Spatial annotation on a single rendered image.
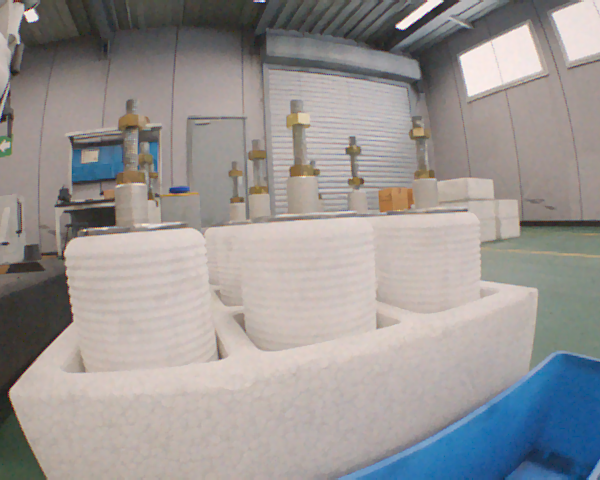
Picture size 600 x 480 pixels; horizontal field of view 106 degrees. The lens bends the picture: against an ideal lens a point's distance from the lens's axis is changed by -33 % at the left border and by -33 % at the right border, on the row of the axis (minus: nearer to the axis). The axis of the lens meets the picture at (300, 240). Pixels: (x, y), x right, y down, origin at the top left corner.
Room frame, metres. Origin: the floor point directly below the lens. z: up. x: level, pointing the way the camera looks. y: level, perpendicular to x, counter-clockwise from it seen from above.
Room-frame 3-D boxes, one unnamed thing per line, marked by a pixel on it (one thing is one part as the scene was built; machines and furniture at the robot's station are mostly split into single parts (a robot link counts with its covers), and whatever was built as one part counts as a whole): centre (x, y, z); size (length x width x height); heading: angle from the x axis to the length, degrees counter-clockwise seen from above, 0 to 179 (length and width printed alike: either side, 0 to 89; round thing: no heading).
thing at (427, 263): (0.28, -0.11, 0.16); 0.10 x 0.10 x 0.18
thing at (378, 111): (5.98, -1.04, 1.55); 3.20 x 0.12 x 3.10; 109
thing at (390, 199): (4.07, -1.19, 0.45); 0.30 x 0.24 x 0.30; 21
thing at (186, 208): (0.59, 0.22, 0.16); 0.07 x 0.07 x 0.31; 22
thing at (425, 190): (0.28, -0.11, 0.26); 0.02 x 0.02 x 0.03
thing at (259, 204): (0.35, 0.04, 0.26); 0.02 x 0.02 x 0.03
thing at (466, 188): (2.71, -1.50, 0.45); 0.39 x 0.39 x 0.18; 20
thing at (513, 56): (4.65, -3.72, 2.95); 1.90 x 0.08 x 1.00; 19
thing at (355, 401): (0.35, 0.04, 0.09); 0.39 x 0.39 x 0.18; 22
